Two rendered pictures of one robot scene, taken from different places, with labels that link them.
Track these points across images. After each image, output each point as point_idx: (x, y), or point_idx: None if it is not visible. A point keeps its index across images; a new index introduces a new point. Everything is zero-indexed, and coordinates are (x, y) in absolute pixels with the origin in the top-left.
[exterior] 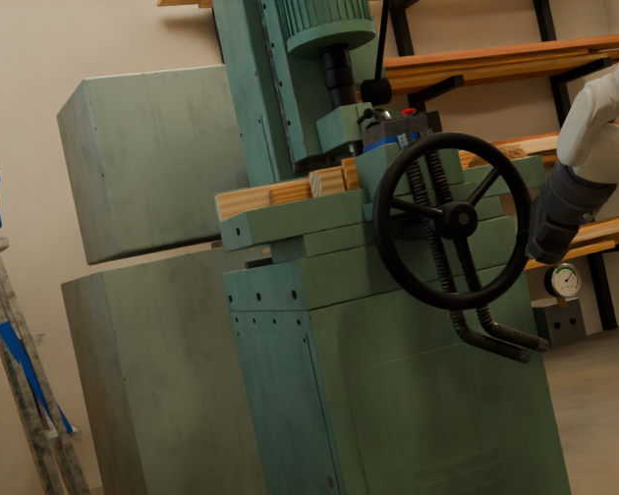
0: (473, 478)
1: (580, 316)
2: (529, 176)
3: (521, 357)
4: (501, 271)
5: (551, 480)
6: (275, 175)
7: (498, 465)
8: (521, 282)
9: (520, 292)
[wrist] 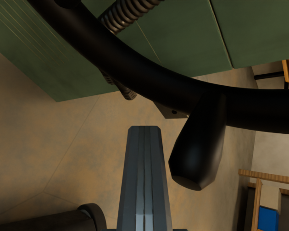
0: (50, 35)
1: (180, 117)
2: None
3: (103, 76)
4: (216, 46)
5: (86, 86)
6: None
7: (69, 54)
8: (207, 68)
9: (197, 68)
